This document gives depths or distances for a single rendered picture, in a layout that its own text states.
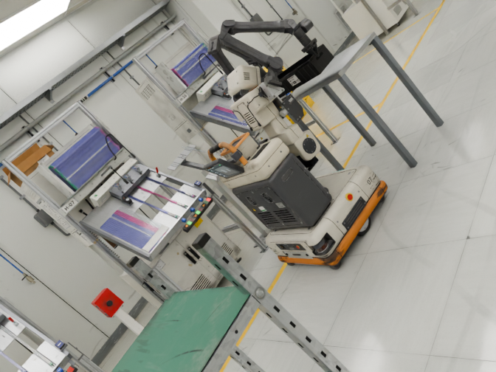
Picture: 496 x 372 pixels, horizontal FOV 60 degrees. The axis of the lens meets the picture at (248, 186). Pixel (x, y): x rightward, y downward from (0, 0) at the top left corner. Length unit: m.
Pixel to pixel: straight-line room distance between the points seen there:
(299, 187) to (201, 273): 1.42
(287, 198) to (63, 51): 3.91
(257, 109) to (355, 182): 0.74
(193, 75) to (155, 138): 1.52
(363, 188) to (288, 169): 0.51
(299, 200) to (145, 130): 3.40
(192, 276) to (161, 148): 2.39
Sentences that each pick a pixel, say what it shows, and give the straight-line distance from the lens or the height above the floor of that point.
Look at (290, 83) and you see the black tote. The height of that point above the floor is 0.92.
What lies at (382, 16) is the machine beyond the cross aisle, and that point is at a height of 0.25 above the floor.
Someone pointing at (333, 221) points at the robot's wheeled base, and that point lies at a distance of 2.54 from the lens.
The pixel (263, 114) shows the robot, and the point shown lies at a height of 0.92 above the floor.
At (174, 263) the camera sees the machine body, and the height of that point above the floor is 0.46.
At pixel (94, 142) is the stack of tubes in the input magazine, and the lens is 3.65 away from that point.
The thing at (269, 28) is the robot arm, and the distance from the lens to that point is 2.73.
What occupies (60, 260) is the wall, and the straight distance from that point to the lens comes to 4.94.
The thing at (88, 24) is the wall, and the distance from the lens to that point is 5.98.
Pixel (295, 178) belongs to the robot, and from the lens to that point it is 2.47.
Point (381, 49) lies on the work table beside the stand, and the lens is 3.04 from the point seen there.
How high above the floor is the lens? 1.30
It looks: 14 degrees down
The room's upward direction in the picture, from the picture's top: 44 degrees counter-clockwise
